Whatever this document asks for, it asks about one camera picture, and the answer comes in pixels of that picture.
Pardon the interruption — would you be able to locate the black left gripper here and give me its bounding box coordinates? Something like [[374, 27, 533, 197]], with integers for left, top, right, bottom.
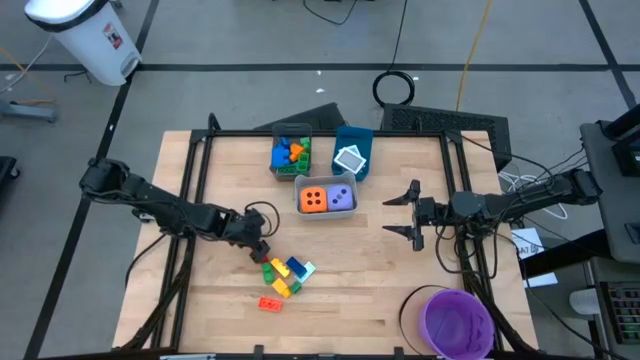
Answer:
[[221, 208, 272, 265]]

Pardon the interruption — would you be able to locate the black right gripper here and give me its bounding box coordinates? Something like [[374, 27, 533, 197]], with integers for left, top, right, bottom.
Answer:
[[381, 179, 454, 252]]

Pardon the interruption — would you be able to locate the long yellow studded brick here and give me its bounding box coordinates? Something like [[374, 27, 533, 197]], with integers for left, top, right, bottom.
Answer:
[[269, 257, 292, 280]]

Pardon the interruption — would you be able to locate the yellow single-stud brick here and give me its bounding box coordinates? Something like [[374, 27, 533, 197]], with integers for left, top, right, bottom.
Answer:
[[271, 277, 293, 300]]

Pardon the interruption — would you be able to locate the light cyan brick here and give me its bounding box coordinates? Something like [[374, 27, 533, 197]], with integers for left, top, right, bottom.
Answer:
[[294, 260, 318, 285]]

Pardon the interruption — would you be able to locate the light grey plastic bin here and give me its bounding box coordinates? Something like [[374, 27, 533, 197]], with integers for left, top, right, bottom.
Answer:
[[293, 171, 360, 222]]

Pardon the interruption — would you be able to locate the orange foam die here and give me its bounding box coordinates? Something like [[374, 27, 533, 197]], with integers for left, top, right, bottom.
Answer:
[[299, 185, 329, 215]]

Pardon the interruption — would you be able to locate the purple foam die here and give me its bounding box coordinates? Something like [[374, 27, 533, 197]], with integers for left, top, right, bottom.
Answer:
[[326, 183, 355, 213]]

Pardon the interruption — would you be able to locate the white playing cards box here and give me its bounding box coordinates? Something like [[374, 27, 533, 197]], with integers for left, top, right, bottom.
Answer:
[[333, 148, 368, 176]]

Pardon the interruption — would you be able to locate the large blue stepped brick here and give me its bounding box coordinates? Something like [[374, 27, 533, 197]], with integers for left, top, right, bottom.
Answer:
[[271, 146, 293, 170]]

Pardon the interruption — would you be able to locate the dark grey plastic bin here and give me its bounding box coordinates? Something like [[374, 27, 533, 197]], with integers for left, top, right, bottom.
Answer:
[[268, 122, 314, 182]]

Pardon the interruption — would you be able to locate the teal plastic bin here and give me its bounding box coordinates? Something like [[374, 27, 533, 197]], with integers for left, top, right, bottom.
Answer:
[[331, 125, 375, 182]]

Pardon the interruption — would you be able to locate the black perforated panel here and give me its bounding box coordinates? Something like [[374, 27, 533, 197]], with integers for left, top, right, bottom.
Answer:
[[380, 103, 513, 172]]

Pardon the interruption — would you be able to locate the white printed paper sheet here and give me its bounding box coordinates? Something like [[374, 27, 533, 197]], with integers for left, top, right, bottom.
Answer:
[[510, 227, 545, 260]]

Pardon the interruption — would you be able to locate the purple plastic bucket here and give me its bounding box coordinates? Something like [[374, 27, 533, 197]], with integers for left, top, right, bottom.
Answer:
[[398, 284, 496, 360]]

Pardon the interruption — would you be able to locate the black flat panel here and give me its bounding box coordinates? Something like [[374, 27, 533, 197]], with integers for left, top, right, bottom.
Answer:
[[253, 101, 348, 132]]

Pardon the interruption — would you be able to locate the white rounded device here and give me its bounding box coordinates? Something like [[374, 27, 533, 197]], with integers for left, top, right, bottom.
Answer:
[[569, 288, 601, 316]]

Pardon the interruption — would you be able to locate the grey side desk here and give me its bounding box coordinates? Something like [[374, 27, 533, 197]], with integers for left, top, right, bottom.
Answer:
[[584, 257, 640, 360]]

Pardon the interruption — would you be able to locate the black desk device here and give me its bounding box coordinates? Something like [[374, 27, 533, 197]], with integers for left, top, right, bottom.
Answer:
[[612, 139, 640, 177]]

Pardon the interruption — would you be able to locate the black keyboard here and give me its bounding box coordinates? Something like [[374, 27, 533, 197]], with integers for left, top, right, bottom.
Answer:
[[598, 281, 640, 346]]

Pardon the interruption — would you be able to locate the black floor object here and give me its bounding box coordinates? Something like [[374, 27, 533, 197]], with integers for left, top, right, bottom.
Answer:
[[0, 155, 21, 182]]

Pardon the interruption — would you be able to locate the white pedal trash can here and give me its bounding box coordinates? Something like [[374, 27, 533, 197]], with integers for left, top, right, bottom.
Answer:
[[24, 0, 143, 88]]

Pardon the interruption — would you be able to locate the grey stand foot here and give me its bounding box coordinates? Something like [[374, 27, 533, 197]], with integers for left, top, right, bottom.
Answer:
[[0, 98, 60, 124]]

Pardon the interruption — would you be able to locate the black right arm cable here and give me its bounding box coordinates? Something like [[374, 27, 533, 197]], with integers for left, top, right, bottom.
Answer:
[[432, 219, 501, 281]]

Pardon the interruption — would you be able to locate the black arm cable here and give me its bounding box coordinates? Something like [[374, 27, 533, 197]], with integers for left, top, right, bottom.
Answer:
[[123, 200, 281, 289], [432, 219, 501, 281]]

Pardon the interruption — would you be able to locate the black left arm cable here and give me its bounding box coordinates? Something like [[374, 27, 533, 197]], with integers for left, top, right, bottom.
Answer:
[[123, 200, 281, 289]]

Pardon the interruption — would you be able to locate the long black cable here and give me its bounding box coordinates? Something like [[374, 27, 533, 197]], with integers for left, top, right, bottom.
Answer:
[[371, 0, 417, 108]]

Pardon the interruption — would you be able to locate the long yellow cable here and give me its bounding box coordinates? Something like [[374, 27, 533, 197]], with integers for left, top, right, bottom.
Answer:
[[455, 0, 495, 112]]

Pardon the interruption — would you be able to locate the black floor cable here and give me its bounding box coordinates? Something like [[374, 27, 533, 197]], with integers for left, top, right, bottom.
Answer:
[[302, 0, 359, 26]]

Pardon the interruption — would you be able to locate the white floor cable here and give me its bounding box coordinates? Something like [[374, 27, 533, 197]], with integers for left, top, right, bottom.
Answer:
[[0, 34, 54, 96]]

